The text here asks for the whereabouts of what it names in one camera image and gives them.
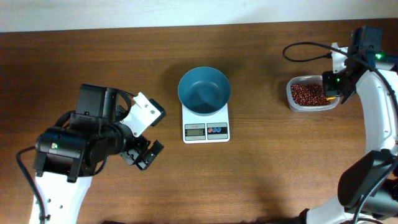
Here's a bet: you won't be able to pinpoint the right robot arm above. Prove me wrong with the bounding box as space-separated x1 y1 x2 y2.
297 26 397 223

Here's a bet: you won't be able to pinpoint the clear plastic container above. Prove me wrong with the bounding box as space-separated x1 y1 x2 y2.
286 75 340 112

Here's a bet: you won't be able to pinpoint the left black cable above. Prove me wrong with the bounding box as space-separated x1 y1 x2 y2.
16 146 47 224

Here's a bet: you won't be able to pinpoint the red beans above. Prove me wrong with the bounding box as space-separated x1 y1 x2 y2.
290 84 330 106

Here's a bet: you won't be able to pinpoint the teal blue bowl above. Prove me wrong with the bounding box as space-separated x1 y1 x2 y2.
177 67 231 116

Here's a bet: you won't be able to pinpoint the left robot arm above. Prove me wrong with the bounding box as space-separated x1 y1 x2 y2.
29 84 166 223

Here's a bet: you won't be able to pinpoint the white digital kitchen scale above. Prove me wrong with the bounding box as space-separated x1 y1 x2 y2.
182 104 230 144

